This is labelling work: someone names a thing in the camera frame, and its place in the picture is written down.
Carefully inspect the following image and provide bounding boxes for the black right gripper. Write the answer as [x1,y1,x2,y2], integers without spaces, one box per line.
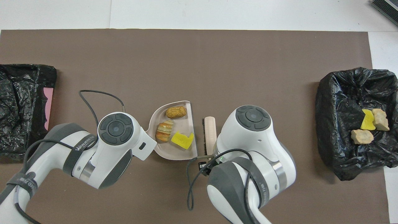
[198,156,220,176]

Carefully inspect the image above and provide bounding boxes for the yellow notched sponge piece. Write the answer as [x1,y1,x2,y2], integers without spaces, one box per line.
[171,131,194,150]

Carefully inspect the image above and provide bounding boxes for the beige hand brush black bristles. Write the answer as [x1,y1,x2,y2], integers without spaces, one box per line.
[202,116,217,159]

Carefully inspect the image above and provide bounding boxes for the beige plastic dustpan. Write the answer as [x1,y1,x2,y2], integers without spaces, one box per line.
[146,100,198,161]

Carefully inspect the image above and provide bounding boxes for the greenish beige bread chunk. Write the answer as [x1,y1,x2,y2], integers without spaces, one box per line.
[155,120,174,144]

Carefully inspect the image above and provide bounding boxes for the brown croquette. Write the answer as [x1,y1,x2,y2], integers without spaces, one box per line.
[165,106,187,119]

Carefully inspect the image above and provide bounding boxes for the orange striped bread piece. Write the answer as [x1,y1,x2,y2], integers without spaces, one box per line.
[351,129,374,145]

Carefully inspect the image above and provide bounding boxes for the yellow sponge chunk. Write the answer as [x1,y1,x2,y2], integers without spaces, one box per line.
[360,109,376,130]

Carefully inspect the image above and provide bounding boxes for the pale beige bread chunk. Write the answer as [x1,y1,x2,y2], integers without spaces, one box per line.
[372,108,390,131]

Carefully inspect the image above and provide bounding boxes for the bin wrapped in black bag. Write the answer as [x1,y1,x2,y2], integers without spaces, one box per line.
[315,67,398,182]

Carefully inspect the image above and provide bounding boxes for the pink bin with black bag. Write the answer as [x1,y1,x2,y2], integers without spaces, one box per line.
[0,64,57,157]

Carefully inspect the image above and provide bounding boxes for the brown paper table mat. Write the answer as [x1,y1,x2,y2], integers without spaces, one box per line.
[0,29,391,224]

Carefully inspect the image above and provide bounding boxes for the grey ribbed device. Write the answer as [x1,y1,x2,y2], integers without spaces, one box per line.
[371,0,398,26]

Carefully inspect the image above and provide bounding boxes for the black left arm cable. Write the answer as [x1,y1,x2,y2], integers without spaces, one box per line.
[12,90,126,224]

